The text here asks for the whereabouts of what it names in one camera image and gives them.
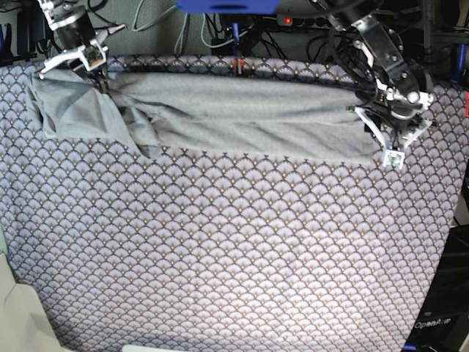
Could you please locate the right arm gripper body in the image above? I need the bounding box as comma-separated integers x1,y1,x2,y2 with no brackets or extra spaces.
38,16,126,79

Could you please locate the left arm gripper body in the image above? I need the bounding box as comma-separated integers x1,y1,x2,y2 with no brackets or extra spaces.
347,104,436,168

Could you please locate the light grey T-shirt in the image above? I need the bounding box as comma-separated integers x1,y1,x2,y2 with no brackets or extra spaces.
26,70,377,164

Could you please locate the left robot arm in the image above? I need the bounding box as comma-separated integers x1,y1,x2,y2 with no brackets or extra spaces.
312,1,435,169

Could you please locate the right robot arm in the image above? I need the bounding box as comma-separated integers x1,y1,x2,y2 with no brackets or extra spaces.
37,1,126,93

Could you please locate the black power adapter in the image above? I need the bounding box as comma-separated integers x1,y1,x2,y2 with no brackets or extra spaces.
16,7,50,55

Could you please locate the red right edge clamp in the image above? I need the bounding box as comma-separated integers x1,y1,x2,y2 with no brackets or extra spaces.
465,92,469,118

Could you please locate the red centre table clamp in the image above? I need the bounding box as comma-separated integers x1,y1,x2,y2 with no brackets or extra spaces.
233,57,244,76

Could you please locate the black power strip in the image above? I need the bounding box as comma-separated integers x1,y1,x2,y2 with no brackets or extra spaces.
275,15,330,29

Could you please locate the fan-patterned purple table cloth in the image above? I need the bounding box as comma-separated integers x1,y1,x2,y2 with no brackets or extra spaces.
1,65,468,351

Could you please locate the black OpenArm box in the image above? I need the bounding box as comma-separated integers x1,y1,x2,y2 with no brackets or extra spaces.
402,225,468,351

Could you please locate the white object bottom left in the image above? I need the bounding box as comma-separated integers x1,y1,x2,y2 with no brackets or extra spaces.
1,235,62,351

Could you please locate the blue overhead mount plate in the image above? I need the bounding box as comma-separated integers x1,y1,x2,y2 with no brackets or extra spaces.
177,0,279,14

